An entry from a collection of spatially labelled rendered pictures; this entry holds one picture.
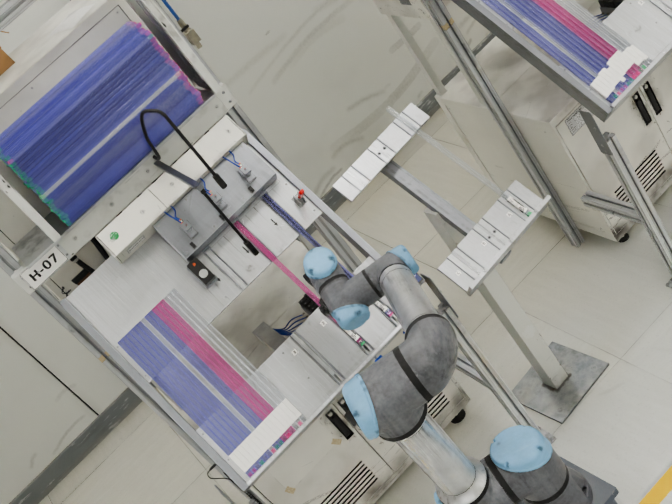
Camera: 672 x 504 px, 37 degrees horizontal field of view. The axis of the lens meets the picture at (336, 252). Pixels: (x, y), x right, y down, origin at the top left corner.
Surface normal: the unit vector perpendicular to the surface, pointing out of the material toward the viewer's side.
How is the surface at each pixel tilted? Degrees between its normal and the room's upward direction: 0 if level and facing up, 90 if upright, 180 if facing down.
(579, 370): 0
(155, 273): 48
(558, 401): 0
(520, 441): 7
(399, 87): 90
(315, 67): 90
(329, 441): 90
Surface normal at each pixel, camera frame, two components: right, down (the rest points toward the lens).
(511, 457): -0.43, -0.74
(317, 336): 0.00, -0.25
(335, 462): 0.48, 0.26
